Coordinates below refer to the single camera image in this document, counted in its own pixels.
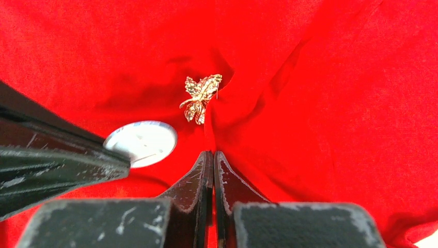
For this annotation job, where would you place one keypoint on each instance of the red t-shirt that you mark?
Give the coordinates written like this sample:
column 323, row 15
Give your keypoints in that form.
column 319, row 101

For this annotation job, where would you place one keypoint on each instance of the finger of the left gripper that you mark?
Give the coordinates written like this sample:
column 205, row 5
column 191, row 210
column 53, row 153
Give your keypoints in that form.
column 22, row 109
column 38, row 164

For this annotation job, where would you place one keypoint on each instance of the round glitter brooch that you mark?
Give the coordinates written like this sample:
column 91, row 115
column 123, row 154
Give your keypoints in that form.
column 144, row 142

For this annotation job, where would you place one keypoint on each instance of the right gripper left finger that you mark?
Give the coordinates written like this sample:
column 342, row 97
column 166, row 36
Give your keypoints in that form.
column 191, row 205

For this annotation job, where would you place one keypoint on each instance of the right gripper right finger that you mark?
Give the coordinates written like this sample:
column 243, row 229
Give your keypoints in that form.
column 230, row 188

